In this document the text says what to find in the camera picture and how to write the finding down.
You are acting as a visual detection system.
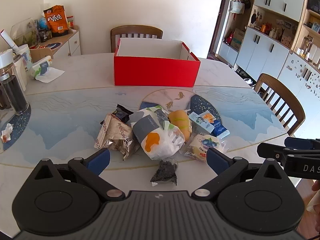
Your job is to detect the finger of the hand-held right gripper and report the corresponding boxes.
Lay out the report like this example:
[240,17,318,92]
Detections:
[257,142,320,167]
[284,137,320,152]

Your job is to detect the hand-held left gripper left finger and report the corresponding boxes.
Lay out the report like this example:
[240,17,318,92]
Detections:
[34,148,126,202]

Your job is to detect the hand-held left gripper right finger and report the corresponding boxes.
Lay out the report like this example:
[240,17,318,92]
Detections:
[191,147,290,202]

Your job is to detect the blueberry print snack packet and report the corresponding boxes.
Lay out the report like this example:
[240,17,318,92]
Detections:
[185,134,228,162]

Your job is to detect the brown foil snack packet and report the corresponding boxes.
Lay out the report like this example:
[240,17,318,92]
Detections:
[95,113,141,161]

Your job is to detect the blue biscuit packet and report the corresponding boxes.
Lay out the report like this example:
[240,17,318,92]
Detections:
[203,113,230,139]

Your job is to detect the light blue carton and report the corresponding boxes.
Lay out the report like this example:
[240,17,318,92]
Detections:
[188,112,213,135]

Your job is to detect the dark snack packet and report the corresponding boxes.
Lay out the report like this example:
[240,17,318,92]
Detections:
[114,104,135,123]

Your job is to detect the clear packet of black granules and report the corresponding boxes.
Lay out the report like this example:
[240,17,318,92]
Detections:
[150,159,179,187]

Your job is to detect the yellow plush toy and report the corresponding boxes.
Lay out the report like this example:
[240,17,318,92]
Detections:
[168,110,193,140]

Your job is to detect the white wet wipes pack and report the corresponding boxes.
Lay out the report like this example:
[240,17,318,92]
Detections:
[130,106,187,161]

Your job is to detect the red cardboard box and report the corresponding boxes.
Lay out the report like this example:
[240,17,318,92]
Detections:
[114,38,201,87]

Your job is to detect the patterned marble desktop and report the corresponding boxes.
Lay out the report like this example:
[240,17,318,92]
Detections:
[0,52,304,233]

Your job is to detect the person's right hand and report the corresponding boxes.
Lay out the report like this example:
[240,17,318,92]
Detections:
[306,180,320,232]

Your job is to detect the wooden chair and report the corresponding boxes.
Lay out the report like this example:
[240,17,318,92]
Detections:
[110,25,163,53]
[254,73,306,137]

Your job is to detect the crumpled tissue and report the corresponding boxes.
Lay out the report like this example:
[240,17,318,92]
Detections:
[1,124,14,143]

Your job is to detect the white paper napkin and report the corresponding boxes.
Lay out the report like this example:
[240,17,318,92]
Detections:
[35,67,65,83]

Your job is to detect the glass jar with dark contents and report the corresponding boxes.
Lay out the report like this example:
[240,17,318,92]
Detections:
[0,49,30,116]

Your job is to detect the green white tissue pack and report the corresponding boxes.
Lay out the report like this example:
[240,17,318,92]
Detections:
[29,56,53,80]

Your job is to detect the cardboard box on shelf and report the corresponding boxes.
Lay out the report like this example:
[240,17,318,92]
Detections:
[230,28,246,51]

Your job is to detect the white kettle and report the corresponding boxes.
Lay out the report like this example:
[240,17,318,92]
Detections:
[12,54,28,92]

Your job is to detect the small brown cardboard box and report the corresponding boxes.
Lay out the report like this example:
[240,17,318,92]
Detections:
[30,47,54,63]

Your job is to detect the white sideboard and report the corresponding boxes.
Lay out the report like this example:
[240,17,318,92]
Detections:
[29,26,82,61]

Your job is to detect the red bag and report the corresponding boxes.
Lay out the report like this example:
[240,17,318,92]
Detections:
[224,31,235,45]

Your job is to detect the white printed mug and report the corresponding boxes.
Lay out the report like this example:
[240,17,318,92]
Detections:
[14,44,33,71]

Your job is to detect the orange snack bag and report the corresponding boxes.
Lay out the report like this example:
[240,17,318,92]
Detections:
[43,5,69,38]

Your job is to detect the clear dome container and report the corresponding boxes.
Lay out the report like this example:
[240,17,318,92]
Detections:
[11,18,40,47]

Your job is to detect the small blue globe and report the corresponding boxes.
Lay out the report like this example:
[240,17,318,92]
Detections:
[37,17,48,31]

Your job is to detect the pale tote bag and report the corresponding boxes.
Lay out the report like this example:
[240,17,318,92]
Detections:
[230,0,245,14]

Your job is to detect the white lint roller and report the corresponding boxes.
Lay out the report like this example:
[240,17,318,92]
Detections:
[0,29,19,53]

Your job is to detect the large wall cabinet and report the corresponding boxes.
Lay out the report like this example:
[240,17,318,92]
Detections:
[217,0,320,122]

